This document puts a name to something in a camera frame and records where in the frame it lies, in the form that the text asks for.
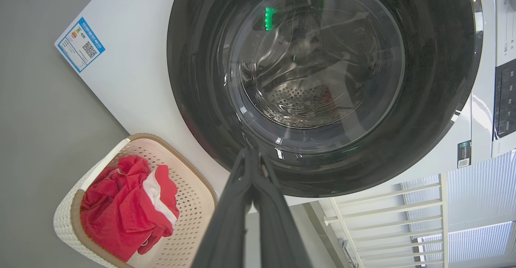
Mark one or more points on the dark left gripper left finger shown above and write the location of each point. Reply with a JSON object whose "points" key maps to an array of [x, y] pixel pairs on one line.
{"points": [[229, 227]]}

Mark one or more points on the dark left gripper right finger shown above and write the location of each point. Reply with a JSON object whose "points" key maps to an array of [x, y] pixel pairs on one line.
{"points": [[278, 235]]}

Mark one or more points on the red and white garment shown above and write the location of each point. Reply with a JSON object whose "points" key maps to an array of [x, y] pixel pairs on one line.
{"points": [[121, 211]]}

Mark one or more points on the black round glass washer door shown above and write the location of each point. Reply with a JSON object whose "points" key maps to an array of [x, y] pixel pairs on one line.
{"points": [[435, 78]]}

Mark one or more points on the cream perforated basket brown rim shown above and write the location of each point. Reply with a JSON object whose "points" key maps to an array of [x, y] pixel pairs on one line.
{"points": [[189, 219]]}

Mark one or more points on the stainless steel washing machine drum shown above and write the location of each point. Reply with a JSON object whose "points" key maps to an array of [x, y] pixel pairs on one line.
{"points": [[298, 98]]}

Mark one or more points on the white front-load washing machine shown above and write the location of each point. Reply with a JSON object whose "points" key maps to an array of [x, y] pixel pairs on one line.
{"points": [[133, 78]]}

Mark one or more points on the dark appliance control panel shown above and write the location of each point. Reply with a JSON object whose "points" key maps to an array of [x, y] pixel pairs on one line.
{"points": [[507, 98]]}

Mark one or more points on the white metal railing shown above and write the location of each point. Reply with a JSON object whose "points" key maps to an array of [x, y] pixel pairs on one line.
{"points": [[403, 209]]}

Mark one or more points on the black QR code sticker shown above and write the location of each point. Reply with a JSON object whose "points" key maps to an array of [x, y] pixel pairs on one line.
{"points": [[464, 154]]}

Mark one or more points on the blue energy label sticker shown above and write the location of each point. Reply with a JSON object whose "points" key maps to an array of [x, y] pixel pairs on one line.
{"points": [[80, 44]]}

